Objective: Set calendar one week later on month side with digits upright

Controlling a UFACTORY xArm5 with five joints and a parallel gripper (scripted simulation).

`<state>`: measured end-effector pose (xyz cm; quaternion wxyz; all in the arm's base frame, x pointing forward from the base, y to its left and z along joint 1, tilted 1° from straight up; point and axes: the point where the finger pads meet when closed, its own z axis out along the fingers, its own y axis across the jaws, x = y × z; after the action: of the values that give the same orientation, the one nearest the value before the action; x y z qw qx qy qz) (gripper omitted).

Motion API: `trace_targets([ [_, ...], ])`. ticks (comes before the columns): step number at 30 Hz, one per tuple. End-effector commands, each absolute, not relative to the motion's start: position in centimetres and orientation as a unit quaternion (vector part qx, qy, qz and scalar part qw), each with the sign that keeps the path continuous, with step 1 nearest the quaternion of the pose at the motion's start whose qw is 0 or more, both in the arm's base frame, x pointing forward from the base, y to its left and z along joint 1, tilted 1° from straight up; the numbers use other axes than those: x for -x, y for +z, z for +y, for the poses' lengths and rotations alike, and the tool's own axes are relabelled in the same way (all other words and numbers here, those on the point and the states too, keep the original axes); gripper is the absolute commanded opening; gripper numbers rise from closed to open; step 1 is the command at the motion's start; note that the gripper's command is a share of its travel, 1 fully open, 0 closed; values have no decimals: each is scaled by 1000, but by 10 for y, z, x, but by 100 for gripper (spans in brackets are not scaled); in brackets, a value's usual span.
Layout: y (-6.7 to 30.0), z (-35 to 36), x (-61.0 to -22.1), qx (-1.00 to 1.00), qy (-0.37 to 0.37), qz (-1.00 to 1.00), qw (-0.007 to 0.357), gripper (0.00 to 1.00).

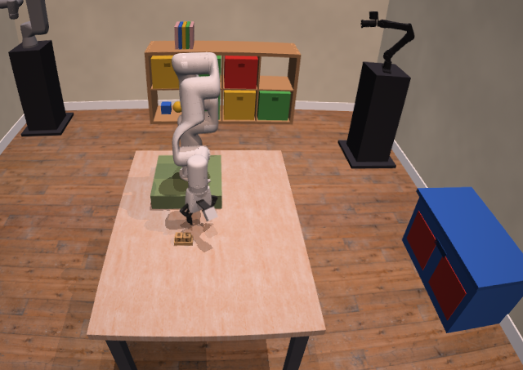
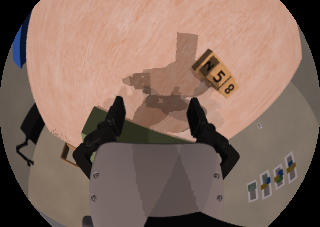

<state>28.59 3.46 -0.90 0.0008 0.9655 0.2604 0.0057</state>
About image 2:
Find wooden number cube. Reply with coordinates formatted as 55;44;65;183
199;57;230;88
217;76;238;98

